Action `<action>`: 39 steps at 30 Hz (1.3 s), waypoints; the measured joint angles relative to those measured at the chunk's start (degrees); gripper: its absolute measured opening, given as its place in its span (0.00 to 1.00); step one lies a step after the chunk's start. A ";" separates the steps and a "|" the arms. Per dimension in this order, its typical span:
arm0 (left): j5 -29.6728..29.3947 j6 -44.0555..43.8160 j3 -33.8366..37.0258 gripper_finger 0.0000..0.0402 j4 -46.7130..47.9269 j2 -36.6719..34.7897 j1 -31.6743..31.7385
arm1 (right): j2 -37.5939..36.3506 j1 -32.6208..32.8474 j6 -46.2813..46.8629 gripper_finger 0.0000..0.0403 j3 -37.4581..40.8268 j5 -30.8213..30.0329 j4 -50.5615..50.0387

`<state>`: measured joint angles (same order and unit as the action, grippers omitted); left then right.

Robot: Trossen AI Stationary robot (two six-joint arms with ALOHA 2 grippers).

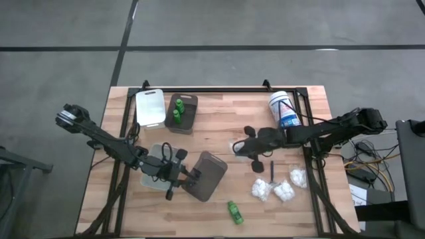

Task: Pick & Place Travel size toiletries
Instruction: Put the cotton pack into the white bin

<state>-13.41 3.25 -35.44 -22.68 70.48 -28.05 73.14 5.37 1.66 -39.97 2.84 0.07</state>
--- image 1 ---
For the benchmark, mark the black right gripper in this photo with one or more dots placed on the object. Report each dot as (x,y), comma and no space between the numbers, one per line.
(270,141)

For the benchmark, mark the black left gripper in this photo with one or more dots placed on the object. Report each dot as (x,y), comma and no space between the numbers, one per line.
(159,171)

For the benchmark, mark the clear printed cotton bag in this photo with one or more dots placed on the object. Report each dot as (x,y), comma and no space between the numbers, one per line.
(231,150)

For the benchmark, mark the clear bag of cotton balls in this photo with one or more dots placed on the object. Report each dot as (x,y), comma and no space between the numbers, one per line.
(284,191)
(261,190)
(298,178)

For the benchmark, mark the green travel bottle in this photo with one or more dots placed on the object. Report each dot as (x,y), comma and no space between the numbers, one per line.
(235,213)
(176,117)
(179,105)

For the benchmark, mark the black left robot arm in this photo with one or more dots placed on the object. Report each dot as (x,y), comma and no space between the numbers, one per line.
(106,140)

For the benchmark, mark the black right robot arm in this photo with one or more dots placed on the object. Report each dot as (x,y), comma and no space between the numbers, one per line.
(332,129)

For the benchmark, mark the smoky grey plastic bin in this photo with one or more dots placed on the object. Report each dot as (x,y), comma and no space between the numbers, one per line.
(190,116)
(212,176)

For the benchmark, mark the translucent plastic bin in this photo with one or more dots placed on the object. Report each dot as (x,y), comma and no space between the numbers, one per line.
(148,182)

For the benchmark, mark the white wipes canister blue label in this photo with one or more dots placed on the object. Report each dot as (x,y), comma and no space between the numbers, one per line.
(279,101)

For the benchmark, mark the white plastic bin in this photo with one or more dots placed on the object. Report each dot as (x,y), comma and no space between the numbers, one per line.
(151,108)

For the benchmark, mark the small black power adapter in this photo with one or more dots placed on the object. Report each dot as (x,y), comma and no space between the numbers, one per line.
(361,146)

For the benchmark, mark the black power brick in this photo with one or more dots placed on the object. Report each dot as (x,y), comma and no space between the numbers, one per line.
(360,172)

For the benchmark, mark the white paper sheet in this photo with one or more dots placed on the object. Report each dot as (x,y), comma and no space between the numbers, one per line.
(358,194)

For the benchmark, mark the grey metal stand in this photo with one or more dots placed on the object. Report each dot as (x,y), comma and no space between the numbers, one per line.
(20,162)

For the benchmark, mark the grey cart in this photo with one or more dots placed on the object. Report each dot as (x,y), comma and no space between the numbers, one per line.
(411,166)

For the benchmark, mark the black aluminium table frame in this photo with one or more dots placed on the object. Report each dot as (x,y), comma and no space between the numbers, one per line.
(216,90)

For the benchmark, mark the black frame clamp hook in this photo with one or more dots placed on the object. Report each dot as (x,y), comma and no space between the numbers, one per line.
(146,84)
(267,84)

